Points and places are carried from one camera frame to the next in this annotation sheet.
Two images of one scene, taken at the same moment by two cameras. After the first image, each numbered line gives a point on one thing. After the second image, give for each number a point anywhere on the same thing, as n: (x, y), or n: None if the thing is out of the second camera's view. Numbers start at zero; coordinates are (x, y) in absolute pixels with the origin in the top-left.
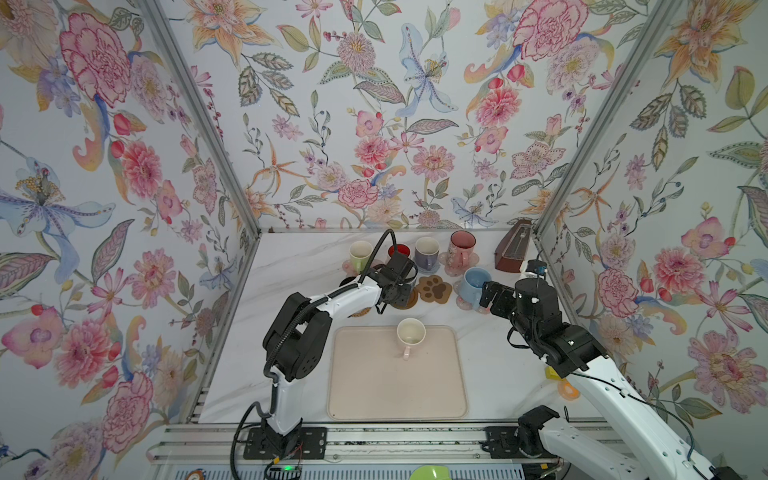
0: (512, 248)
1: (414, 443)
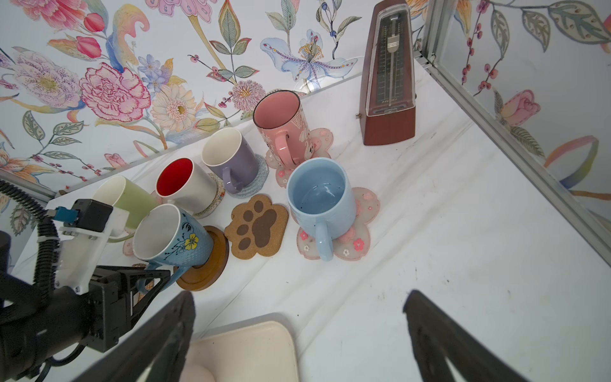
0: (388, 93)
1: None
